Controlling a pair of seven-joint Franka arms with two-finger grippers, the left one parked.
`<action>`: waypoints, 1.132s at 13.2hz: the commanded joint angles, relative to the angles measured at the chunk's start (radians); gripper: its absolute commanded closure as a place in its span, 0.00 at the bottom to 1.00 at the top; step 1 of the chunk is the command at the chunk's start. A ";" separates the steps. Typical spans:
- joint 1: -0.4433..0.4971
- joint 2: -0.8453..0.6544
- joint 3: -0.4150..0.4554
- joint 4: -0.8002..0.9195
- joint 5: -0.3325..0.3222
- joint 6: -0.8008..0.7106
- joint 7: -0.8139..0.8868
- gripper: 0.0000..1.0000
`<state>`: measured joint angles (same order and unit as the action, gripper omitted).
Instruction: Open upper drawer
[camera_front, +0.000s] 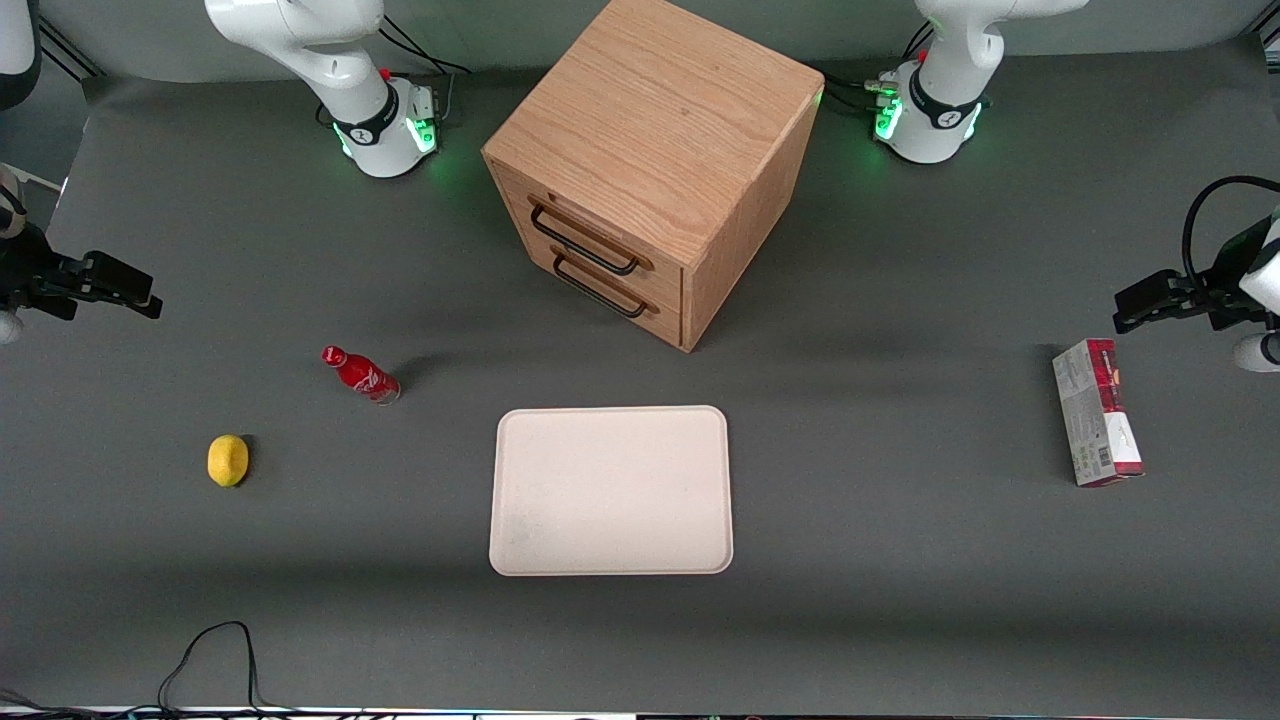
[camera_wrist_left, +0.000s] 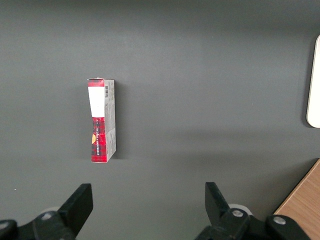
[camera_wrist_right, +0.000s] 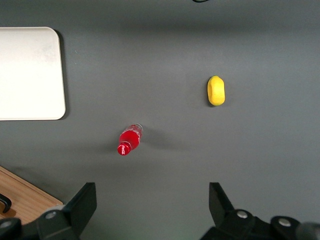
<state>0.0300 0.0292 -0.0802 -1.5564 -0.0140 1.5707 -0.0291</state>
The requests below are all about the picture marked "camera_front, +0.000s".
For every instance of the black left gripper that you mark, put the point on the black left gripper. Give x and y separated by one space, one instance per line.
1222 282

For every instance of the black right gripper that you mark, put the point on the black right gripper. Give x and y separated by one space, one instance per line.
28 267

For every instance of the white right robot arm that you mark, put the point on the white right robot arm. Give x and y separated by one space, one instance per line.
300 40

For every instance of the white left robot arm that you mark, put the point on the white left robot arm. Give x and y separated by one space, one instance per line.
945 120

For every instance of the wooden drawer cabinet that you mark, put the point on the wooden drawer cabinet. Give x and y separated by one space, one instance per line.
660 110

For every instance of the grey and red carton box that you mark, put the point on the grey and red carton box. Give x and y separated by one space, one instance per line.
1095 420

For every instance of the yellow lemon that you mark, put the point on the yellow lemon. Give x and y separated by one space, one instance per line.
228 461

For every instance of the red cola bottle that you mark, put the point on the red cola bottle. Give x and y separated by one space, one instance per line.
362 376

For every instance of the beige plastic tray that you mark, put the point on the beige plastic tray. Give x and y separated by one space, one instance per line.
610 490

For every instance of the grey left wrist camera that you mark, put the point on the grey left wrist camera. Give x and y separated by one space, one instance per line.
1258 355

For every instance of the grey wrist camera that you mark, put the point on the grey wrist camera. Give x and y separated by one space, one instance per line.
1258 355
8 328

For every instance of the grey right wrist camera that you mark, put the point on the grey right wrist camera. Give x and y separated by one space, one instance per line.
8 328

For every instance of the black aluminium frame rail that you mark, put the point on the black aluminium frame rail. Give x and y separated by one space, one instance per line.
70 48

